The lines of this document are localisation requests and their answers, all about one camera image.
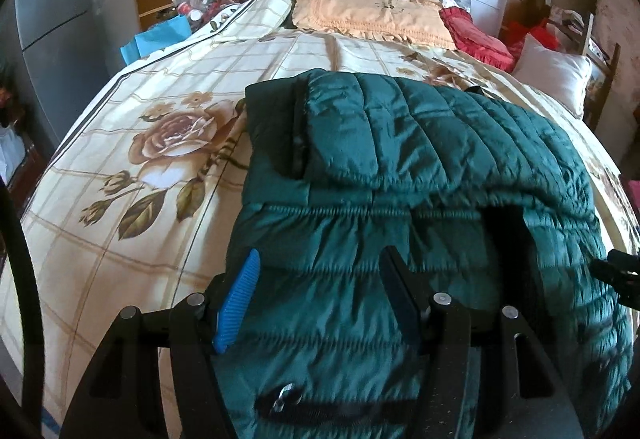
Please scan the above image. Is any dark green puffer jacket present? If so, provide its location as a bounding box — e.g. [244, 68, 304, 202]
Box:
[214, 69, 632, 438]

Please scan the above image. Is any floral cream bedspread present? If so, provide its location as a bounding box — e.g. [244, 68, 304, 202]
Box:
[24, 16, 639, 419]

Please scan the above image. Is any wooden bedside chair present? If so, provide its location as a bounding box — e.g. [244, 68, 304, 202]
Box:
[519, 0, 623, 132]

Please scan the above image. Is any white satin pillow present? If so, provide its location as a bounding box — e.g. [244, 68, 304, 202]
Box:
[512, 34, 592, 119]

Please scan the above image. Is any dark wooden chair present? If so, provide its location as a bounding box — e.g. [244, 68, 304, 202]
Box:
[1, 81, 47, 217]

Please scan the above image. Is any red pillow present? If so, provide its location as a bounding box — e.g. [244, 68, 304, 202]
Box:
[439, 6, 515, 72]

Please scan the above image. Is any grey refrigerator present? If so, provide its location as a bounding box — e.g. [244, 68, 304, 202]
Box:
[1, 0, 108, 158]

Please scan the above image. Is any blue paper bag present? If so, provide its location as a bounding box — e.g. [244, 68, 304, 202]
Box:
[120, 15, 191, 65]

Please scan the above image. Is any black braided cable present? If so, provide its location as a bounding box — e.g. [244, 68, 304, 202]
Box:
[0, 178, 48, 429]

